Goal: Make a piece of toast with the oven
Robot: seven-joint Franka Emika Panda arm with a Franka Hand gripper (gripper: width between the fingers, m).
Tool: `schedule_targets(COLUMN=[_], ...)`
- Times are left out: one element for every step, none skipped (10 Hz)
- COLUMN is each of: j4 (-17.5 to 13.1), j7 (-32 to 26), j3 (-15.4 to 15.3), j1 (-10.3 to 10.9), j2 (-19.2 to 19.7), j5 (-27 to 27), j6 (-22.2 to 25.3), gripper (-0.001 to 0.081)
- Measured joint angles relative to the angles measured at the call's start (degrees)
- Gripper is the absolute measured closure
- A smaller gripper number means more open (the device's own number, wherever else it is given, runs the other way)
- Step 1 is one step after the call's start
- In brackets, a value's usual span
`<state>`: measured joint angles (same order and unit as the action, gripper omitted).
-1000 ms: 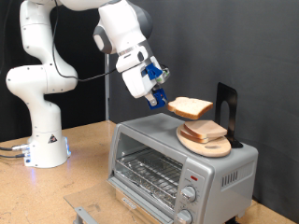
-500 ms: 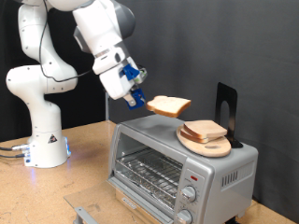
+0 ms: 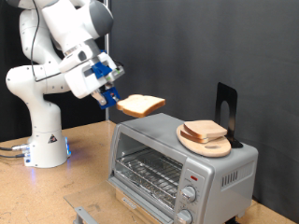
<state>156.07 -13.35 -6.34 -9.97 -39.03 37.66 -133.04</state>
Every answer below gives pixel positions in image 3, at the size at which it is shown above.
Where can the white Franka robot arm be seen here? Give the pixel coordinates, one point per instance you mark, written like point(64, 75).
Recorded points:
point(40, 124)

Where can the wooden toy toast slice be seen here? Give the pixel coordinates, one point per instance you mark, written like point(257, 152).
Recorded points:
point(205, 128)

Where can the red oven indicator light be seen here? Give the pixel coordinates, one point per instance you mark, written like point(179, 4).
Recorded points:
point(194, 178)

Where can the slotted spatula with blue block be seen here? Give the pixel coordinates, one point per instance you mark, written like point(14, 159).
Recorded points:
point(111, 95)

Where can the black metal bookend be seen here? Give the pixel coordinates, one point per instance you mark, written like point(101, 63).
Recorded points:
point(232, 96)

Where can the round wooden plate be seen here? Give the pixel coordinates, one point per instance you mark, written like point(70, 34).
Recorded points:
point(205, 150)

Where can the bread slice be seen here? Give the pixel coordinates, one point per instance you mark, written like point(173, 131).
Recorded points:
point(141, 105)
point(188, 137)

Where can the silver toaster oven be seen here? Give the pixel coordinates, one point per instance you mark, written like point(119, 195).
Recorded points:
point(218, 174)

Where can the dark grey backdrop curtain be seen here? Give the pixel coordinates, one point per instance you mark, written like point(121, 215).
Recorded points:
point(187, 46)

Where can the vertical metal pole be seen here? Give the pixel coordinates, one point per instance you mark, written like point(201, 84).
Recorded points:
point(107, 46)

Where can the black backdrop curtain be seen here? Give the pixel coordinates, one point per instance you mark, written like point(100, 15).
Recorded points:
point(12, 121)

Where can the silver oven knob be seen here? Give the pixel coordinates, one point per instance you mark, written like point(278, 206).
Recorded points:
point(188, 193)
point(183, 216)

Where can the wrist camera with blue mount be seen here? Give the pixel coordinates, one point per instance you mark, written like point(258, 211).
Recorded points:
point(100, 70)

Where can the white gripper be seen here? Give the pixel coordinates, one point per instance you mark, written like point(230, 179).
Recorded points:
point(79, 84)

